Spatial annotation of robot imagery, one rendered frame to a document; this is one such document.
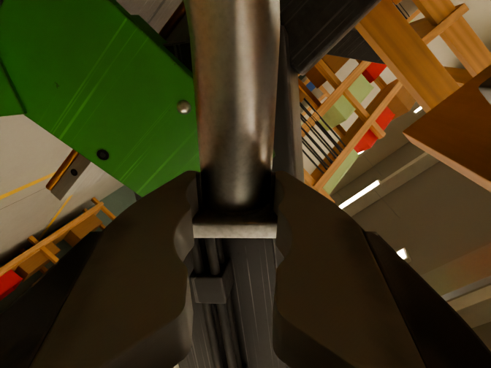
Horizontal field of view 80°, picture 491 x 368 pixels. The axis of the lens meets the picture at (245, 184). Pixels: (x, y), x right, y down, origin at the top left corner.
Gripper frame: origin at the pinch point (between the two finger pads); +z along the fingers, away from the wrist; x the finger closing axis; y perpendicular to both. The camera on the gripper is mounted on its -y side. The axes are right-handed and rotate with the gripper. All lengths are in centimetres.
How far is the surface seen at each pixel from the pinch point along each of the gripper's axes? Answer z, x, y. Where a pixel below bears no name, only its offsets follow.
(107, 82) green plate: 12.1, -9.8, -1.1
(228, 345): 7.2, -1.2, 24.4
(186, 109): 11.7, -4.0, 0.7
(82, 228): 432, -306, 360
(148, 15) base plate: 66, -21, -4
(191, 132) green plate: 12.0, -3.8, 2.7
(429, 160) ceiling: 569, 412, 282
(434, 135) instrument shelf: 44, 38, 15
